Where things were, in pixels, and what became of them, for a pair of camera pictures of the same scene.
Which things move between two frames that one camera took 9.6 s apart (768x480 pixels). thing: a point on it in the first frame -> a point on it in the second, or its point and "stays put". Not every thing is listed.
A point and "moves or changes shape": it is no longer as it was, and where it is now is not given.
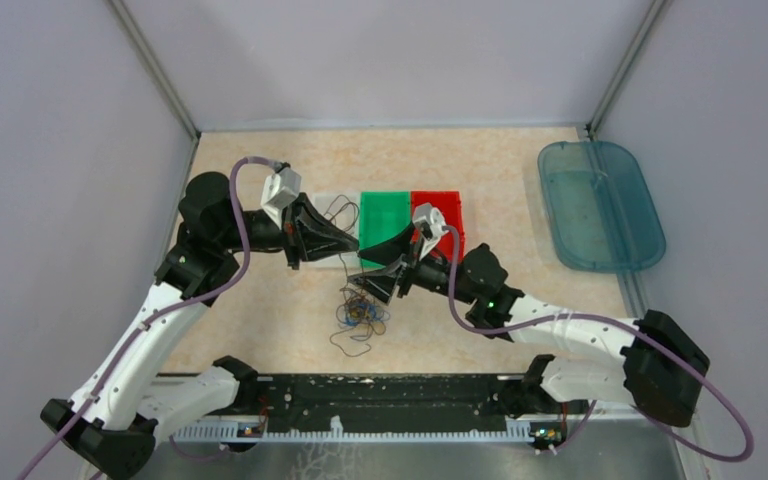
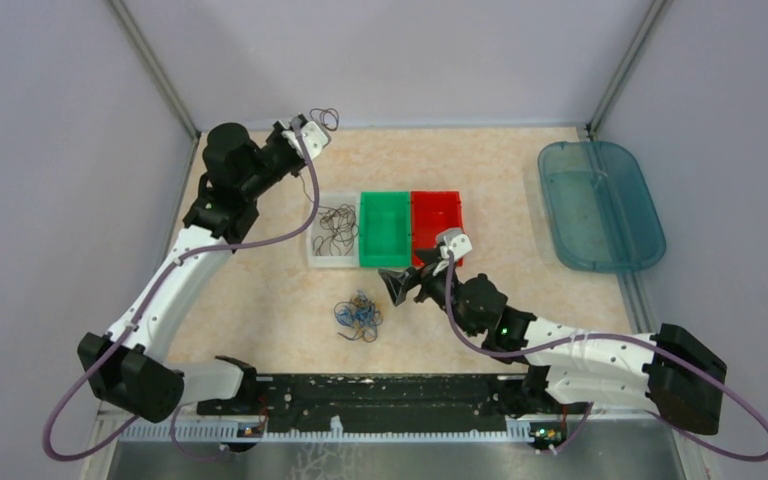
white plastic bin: (343, 209) stays put
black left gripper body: (290, 236) -> (282, 158)
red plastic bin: (449, 203) stays put
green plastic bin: (382, 215) stays put
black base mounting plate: (399, 399) stays put
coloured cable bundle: (361, 315) moves or changes shape
